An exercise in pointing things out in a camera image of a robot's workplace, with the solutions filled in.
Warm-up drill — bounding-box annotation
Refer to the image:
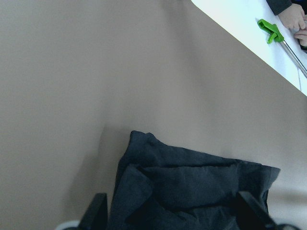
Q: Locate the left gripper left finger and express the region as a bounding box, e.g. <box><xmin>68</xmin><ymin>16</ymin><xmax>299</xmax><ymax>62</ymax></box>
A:
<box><xmin>78</xmin><ymin>193</ymin><xmax>107</xmax><ymax>230</ymax></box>

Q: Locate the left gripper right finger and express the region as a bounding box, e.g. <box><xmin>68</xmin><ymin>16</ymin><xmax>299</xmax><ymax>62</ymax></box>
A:
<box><xmin>236</xmin><ymin>191</ymin><xmax>278</xmax><ymax>230</ymax></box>

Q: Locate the black printed t-shirt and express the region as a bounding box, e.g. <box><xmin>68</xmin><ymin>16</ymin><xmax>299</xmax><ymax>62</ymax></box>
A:
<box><xmin>107</xmin><ymin>131</ymin><xmax>280</xmax><ymax>230</ymax></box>

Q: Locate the seated man in black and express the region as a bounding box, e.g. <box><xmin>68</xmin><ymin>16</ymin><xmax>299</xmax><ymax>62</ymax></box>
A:
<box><xmin>266</xmin><ymin>0</ymin><xmax>307</xmax><ymax>52</ymax></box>

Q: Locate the green handled grabber tool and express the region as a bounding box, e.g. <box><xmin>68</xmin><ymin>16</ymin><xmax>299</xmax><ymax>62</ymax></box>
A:
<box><xmin>257</xmin><ymin>19</ymin><xmax>307</xmax><ymax>78</ymax></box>

